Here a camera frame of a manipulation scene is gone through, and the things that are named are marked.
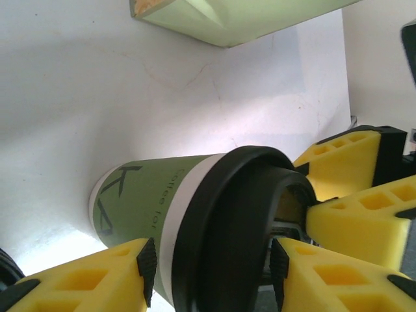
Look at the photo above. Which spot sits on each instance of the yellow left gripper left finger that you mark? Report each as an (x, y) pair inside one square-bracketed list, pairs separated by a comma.
[(81, 286)]

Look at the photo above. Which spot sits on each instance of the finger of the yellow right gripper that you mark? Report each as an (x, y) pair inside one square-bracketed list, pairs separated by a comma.
[(357, 224), (344, 165)]

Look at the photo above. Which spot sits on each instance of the black round lid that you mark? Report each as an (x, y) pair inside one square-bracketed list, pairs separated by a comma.
[(8, 266)]

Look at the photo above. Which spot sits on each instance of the green floral paper bag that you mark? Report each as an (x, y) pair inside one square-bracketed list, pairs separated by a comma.
[(211, 29)]

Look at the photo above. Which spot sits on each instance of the black plastic cup lid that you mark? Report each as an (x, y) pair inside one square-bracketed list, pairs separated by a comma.
[(227, 227)]

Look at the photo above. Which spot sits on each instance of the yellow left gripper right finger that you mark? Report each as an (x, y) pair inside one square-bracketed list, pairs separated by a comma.
[(341, 286)]

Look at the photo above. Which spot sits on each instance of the green paper coffee cup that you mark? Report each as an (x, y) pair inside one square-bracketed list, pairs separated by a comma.
[(136, 201)]

